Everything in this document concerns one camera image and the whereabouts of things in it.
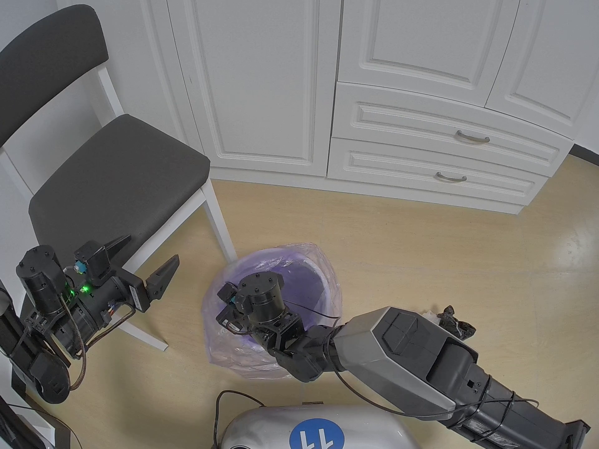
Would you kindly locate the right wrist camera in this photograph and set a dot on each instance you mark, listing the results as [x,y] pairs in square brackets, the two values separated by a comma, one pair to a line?
[228,293]

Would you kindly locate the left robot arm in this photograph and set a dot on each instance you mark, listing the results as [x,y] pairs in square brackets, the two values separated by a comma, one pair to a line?
[40,278]

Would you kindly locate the white wardrobe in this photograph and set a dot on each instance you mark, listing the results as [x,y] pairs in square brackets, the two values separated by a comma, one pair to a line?
[397,40]

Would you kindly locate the black plastic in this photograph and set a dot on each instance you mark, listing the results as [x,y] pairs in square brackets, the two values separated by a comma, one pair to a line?
[454,325]

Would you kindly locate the white chair dark grey seat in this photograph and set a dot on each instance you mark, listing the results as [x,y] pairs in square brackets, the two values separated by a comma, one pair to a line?
[117,171]

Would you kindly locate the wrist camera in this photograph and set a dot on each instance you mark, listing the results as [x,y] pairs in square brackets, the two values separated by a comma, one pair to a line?
[228,293]
[93,260]

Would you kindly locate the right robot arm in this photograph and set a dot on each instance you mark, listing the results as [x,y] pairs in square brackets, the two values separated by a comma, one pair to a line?
[402,353]

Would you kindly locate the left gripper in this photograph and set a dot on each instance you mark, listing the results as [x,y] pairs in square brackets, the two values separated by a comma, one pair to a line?
[117,293]

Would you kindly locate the purple plastic bag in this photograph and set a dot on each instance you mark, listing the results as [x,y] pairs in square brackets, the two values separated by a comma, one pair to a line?
[323,262]

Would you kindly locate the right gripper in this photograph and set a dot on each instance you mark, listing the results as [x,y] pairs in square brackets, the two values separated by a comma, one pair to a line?
[234,322]

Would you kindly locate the white printed wrapper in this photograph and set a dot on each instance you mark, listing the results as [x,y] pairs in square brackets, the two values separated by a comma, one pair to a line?
[429,315]

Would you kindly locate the white trash bin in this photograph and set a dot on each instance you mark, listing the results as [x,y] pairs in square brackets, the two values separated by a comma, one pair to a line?
[234,364]

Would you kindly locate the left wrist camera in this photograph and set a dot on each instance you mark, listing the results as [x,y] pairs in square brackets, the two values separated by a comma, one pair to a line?
[93,260]

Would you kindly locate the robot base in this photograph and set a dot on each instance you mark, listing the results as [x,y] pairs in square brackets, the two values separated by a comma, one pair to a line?
[280,426]

